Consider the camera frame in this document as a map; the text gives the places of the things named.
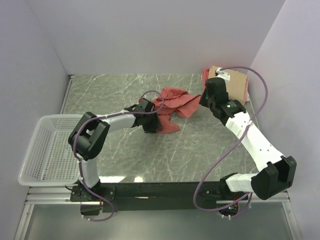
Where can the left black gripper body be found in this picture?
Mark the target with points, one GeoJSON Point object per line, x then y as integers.
{"type": "Point", "coordinates": [150, 123]}

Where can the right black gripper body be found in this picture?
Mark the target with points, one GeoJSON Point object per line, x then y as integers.
{"type": "Point", "coordinates": [206, 100]}

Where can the red t shirt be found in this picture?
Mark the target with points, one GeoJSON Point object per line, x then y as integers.
{"type": "Point", "coordinates": [177, 101]}

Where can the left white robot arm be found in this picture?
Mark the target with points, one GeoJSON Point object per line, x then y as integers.
{"type": "Point", "coordinates": [88, 137]}

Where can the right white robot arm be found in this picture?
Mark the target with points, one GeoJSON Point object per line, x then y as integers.
{"type": "Point", "coordinates": [275, 171]}

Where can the folded pink t shirt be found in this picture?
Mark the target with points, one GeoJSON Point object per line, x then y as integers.
{"type": "Point", "coordinates": [208, 73]}

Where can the folded beige t shirt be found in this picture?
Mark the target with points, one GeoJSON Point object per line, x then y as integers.
{"type": "Point", "coordinates": [236, 85]}

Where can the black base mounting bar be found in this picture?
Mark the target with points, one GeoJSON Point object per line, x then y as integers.
{"type": "Point", "coordinates": [134, 196]}

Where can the white plastic laundry basket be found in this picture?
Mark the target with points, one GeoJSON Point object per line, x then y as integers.
{"type": "Point", "coordinates": [49, 160]}

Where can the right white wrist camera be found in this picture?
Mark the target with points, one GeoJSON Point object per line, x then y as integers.
{"type": "Point", "coordinates": [219, 73]}

